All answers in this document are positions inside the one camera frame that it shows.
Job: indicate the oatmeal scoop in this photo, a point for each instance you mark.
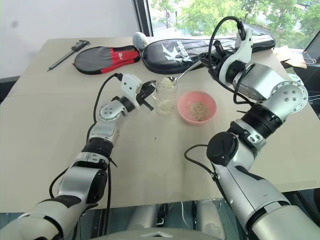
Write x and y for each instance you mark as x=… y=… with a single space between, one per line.
x=166 y=83

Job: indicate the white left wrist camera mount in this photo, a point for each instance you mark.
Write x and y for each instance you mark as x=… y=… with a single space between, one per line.
x=130 y=85

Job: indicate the silver robot torso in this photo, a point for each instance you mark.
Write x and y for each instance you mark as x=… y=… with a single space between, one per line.
x=150 y=235

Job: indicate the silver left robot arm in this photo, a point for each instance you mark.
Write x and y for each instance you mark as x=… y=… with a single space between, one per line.
x=107 y=130

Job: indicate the grey egg-shaped object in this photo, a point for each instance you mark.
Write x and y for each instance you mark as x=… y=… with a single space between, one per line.
x=139 y=40

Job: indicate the grey vernier caliper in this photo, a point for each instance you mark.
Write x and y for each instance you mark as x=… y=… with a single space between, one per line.
x=70 y=53

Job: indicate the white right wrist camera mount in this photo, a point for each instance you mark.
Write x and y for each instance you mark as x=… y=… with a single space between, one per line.
x=246 y=47

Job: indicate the cardboard pieces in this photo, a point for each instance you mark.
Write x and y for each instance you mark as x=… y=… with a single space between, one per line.
x=287 y=56

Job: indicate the pink bowl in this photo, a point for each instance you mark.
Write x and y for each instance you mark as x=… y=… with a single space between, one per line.
x=183 y=105

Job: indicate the oatmeal heap in bowl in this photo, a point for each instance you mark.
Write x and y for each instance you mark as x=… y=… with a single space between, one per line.
x=198 y=110

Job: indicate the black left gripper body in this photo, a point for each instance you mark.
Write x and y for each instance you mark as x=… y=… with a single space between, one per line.
x=143 y=93

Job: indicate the black red paddle cover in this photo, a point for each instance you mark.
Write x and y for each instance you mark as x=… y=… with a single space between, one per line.
x=95 y=58

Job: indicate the black window frame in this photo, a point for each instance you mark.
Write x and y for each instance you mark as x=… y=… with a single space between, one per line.
x=143 y=17

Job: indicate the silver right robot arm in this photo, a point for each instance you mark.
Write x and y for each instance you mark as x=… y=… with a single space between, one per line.
x=270 y=77

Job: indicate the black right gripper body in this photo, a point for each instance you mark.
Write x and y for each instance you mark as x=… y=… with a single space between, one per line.
x=218 y=61

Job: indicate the black Kason racket bag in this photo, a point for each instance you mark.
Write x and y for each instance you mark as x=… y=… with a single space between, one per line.
x=160 y=56

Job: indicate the metal spoon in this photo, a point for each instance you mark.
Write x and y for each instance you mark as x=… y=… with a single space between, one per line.
x=186 y=70

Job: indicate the oatmeal in glass mug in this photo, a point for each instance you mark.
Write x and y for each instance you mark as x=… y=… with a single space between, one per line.
x=165 y=106

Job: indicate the clear glass jar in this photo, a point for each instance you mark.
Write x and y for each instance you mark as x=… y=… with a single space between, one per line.
x=165 y=96

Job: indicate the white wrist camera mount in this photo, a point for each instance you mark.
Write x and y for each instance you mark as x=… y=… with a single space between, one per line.
x=246 y=47
x=130 y=85

